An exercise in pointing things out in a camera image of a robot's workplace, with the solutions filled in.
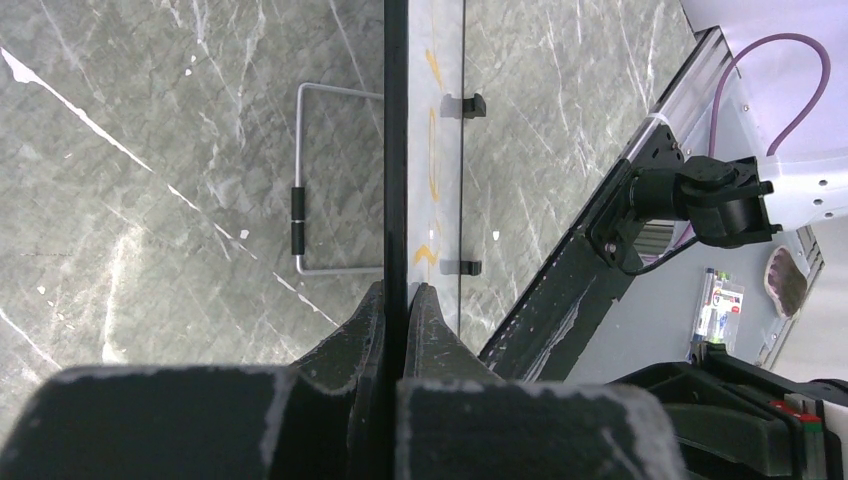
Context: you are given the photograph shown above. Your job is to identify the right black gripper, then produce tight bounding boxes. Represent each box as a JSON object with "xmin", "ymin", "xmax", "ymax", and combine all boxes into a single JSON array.
[{"xmin": 619, "ymin": 343, "xmax": 847, "ymax": 479}]

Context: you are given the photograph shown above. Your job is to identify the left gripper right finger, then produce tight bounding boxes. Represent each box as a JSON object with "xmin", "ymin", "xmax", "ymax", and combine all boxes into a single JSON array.
[{"xmin": 396, "ymin": 284, "xmax": 686, "ymax": 479}]

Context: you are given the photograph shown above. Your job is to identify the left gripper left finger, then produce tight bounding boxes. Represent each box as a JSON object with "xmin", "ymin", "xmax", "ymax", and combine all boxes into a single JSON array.
[{"xmin": 1, "ymin": 283, "xmax": 386, "ymax": 479}]

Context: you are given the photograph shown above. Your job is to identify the white whiteboard black frame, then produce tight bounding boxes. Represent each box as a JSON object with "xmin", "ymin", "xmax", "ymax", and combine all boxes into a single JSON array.
[{"xmin": 291, "ymin": 0, "xmax": 488, "ymax": 372}]

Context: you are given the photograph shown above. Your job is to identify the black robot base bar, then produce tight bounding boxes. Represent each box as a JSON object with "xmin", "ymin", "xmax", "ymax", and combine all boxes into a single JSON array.
[{"xmin": 479, "ymin": 121, "xmax": 682, "ymax": 381}]

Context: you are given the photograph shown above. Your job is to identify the marker pack in plastic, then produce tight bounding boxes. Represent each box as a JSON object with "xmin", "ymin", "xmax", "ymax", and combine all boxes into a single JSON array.
[{"xmin": 692, "ymin": 267, "xmax": 745, "ymax": 353}]

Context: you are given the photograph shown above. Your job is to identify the purple oval object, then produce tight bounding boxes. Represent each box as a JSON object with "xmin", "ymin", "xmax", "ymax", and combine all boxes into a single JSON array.
[{"xmin": 764, "ymin": 246, "xmax": 808, "ymax": 320}]

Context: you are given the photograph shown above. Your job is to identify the aluminium rail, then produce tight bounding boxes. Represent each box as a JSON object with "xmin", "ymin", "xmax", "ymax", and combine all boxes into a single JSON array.
[{"xmin": 622, "ymin": 26, "xmax": 829, "ymax": 372}]

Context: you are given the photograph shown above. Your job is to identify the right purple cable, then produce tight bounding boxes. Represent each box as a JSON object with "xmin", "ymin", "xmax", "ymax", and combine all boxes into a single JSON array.
[{"xmin": 707, "ymin": 33, "xmax": 833, "ymax": 160}]

